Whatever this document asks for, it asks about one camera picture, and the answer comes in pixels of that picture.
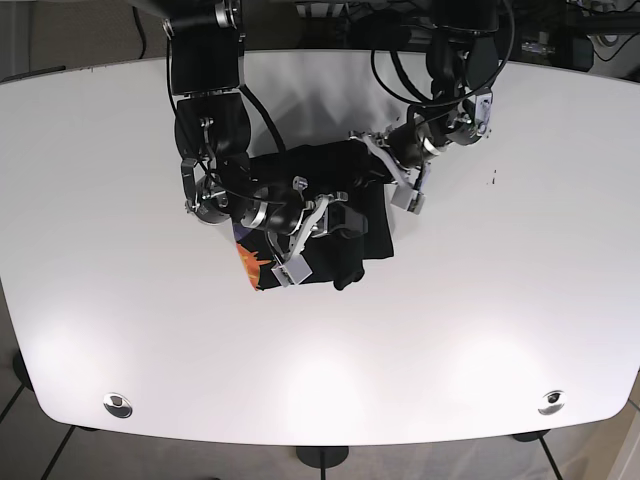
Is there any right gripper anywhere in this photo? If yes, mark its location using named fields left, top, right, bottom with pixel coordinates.
left=264, top=176, right=368, bottom=287

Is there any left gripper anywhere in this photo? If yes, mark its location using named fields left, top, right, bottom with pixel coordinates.
left=349, top=128, right=433, bottom=214

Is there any black printed T-shirt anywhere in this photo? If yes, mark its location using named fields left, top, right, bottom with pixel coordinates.
left=229, top=140, right=394, bottom=291

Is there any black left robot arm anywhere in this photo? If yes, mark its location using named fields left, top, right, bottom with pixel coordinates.
left=348, top=1, right=516, bottom=213

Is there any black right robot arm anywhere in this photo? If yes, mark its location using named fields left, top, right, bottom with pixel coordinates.
left=136, top=1, right=371, bottom=291

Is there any front black table foot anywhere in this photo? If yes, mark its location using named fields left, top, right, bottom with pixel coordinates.
left=295, top=446, right=349, bottom=469

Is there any right chrome table grommet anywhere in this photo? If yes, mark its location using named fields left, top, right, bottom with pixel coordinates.
left=537, top=390, right=567, bottom=416

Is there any chrome table grommet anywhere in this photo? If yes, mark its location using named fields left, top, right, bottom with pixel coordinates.
left=103, top=392, right=133, bottom=419
left=537, top=390, right=567, bottom=416

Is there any left chrome table grommet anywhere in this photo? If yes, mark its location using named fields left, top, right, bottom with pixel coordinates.
left=103, top=392, right=133, bottom=419

